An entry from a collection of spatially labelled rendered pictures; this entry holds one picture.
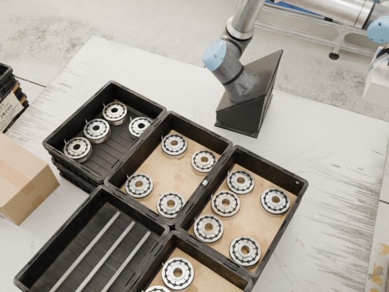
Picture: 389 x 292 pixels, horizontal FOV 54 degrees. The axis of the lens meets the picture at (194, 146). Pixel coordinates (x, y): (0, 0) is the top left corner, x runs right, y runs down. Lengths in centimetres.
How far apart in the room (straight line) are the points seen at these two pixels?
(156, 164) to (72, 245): 41
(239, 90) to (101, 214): 72
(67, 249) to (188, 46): 221
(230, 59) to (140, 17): 210
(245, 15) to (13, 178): 104
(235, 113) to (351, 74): 171
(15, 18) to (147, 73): 204
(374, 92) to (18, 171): 131
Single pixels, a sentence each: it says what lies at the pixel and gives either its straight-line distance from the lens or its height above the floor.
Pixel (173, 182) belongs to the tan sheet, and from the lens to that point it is 145.
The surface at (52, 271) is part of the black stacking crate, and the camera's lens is 139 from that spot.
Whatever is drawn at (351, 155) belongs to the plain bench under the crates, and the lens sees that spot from 180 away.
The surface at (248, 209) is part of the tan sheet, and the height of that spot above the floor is 83.
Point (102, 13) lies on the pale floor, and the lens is 367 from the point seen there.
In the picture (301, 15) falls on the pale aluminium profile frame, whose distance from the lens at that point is 315.
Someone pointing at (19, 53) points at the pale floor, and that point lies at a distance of 347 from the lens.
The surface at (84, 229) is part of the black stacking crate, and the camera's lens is 141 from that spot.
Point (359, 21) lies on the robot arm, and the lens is 123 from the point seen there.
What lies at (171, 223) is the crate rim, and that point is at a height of 93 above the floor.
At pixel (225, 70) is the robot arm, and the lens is 155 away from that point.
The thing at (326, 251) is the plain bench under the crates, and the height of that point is 70.
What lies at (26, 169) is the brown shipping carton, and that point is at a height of 86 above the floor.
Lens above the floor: 208
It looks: 55 degrees down
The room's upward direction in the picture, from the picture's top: straight up
